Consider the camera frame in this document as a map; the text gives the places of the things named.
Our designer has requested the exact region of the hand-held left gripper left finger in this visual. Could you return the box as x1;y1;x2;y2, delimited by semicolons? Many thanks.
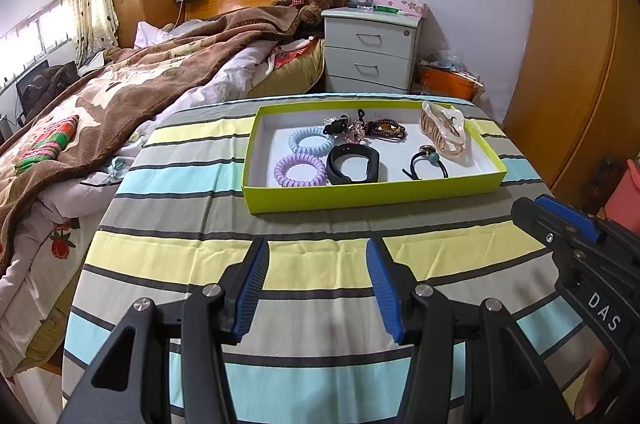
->
57;236;271;424

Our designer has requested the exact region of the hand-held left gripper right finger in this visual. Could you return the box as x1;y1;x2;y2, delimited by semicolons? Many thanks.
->
366;236;576;424

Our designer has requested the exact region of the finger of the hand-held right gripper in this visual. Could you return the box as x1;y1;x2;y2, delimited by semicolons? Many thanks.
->
510;198;576;255
535;195;601;242

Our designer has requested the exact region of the green cardboard box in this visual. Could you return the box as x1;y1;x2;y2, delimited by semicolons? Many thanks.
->
242;100;508;216

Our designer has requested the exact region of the black hair tie with charm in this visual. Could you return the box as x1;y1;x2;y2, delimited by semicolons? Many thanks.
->
402;144;449;181

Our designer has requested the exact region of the purple spiral hair tie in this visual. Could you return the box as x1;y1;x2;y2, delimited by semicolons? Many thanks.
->
274;154;328;189

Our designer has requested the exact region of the black smart band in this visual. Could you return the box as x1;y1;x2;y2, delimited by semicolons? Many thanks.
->
326;143;381;186

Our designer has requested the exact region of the brown bead bracelet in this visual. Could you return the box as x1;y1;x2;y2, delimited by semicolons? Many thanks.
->
367;118;407;142

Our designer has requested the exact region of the black bow hair clip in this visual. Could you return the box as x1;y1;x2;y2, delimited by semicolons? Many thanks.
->
322;114;351;137

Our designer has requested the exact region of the person's right hand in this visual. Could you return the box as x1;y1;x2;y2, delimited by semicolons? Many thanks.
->
575;348;614;420

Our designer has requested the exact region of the pink bucket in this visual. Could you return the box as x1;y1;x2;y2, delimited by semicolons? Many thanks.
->
602;158;640;225

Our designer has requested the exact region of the striped tablecloth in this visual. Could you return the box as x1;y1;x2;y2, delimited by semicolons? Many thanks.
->
62;96;626;424

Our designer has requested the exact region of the beige hair claw clip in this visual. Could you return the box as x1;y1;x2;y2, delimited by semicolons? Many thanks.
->
419;100;472;157

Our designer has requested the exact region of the large wooden wardrobe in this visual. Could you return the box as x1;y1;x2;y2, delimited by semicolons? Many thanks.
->
502;0;640;210

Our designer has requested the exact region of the orange basin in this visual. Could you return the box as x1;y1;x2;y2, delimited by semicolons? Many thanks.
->
419;64;478;101

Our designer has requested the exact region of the white floral quilt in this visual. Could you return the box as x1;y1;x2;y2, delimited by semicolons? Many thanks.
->
0;21;281;377

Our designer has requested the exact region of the yellow pillow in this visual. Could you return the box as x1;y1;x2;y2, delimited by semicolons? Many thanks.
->
247;36;326;100

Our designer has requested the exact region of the grey nightstand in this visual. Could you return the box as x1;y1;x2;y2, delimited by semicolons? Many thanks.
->
321;6;426;95

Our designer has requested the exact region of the brown patterned blanket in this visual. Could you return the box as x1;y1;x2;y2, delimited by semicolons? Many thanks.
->
0;5;301;275

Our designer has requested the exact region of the red green plaid cloth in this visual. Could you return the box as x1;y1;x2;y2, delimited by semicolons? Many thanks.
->
14;114;81;176

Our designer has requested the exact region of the pink floral box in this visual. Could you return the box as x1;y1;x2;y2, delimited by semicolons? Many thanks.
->
372;0;426;17

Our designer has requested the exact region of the dark clothes heap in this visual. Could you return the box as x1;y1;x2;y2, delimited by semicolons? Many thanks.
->
15;61;81;125

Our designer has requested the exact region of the window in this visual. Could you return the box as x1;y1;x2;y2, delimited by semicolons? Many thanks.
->
0;0;76;85

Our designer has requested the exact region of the blue spiral hair tie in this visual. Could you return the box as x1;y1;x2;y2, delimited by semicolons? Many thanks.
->
288;126;336;156

